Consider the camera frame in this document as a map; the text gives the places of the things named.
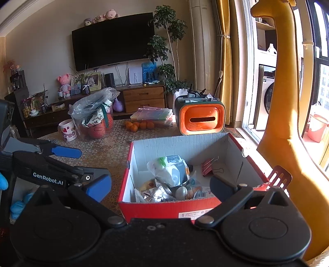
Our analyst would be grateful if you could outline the white green snack packet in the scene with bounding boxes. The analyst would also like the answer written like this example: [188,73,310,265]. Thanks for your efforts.
[147,155,190,186]

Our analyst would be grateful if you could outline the small white plush toy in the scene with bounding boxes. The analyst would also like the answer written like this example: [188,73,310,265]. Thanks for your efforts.
[175,186,188,201]

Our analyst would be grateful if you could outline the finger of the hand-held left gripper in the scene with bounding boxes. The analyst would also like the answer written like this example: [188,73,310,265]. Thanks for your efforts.
[67,167,111,186]
[2,137,82,159]

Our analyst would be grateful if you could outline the green orange desk organizer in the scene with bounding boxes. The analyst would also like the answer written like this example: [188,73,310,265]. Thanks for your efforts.
[175,96,226,136]

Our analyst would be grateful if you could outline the brown slotted chair back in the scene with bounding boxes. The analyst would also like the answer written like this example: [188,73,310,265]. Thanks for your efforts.
[267,166,293,190]

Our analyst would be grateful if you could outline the cream photo frame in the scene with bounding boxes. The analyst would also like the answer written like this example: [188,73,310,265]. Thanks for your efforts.
[71,72,102,94]

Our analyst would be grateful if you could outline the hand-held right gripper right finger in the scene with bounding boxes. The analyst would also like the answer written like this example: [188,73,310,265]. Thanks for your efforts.
[195,175,300,228]

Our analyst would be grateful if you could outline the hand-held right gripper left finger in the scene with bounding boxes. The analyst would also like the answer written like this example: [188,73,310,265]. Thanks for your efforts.
[24,175,127,228]

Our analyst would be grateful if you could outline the red cardboard box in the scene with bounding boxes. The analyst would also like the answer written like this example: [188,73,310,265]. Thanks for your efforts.
[118,132,269,222]

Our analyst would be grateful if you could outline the red basket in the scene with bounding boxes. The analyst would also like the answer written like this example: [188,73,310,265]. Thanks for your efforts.
[82,114,114,139]

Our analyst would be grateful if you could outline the tall green potted tree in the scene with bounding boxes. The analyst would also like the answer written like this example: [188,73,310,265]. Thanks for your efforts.
[144,5,191,103]

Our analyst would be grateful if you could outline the yellow curtain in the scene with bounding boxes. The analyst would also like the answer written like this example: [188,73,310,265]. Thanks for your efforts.
[216,0,233,124]

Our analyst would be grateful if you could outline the dried flower arrangement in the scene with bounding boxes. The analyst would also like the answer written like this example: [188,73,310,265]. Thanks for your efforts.
[22,91,49,119]

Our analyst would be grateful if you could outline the blue picture book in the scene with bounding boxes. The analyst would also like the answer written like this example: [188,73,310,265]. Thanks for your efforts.
[142,62,157,83]

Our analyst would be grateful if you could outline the dark side shelf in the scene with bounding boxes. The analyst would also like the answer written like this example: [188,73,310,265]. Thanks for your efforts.
[5,70,29,129]

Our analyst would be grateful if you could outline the clear plastic bag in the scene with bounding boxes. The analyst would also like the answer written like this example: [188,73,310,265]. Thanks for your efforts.
[68,87,120,140]

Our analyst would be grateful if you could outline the white washing machine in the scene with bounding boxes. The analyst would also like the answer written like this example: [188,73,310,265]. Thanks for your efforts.
[253,64,277,130]

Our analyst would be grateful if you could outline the person's left hand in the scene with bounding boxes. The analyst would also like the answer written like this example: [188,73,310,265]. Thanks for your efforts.
[0,171,35,220]

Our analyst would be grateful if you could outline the pink doll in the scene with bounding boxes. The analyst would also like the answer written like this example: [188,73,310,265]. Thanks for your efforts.
[57,74,72,98]

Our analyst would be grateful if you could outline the orange bucket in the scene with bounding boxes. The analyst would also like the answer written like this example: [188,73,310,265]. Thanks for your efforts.
[307,114,329,143]

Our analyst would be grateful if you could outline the white board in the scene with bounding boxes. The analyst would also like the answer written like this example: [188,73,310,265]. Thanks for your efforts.
[128,67,143,85]

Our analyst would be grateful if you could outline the lace patterned desktop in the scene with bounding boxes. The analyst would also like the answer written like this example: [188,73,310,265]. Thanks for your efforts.
[10,119,232,224]

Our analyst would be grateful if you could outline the grass plant in vase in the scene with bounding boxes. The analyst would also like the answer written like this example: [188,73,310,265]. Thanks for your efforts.
[69,65,98,95]

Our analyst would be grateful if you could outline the yellow giraffe figure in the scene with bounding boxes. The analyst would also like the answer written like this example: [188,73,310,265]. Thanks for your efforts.
[250,0,329,260]

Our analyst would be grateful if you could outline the beige standing air conditioner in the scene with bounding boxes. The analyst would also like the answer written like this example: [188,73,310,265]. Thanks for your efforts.
[189,0,219,98]

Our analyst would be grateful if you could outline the silver snack packet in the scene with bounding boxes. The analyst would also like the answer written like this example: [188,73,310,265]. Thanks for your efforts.
[134,186,176,203]

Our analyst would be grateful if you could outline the wooden wall shelf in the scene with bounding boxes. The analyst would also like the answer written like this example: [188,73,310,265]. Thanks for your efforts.
[254,15,277,31]

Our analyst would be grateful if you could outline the black wall television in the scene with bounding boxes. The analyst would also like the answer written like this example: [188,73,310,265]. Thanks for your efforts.
[71,12,155,72]

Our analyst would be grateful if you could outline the wooden television cabinet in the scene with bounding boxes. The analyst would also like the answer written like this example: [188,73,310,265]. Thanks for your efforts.
[23,84,166,136]

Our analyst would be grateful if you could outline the red binder clip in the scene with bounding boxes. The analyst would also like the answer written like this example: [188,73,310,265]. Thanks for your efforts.
[202,156,224,177]

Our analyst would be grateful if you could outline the white strawberry print mug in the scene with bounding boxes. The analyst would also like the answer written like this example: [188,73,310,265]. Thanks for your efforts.
[58,119,78,142]

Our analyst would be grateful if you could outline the gold pig figurine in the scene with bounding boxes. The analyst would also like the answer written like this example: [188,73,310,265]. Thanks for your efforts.
[140,178,156,192]

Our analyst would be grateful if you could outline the wooden handled brush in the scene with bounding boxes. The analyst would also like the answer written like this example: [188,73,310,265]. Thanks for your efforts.
[214,70,224,98]

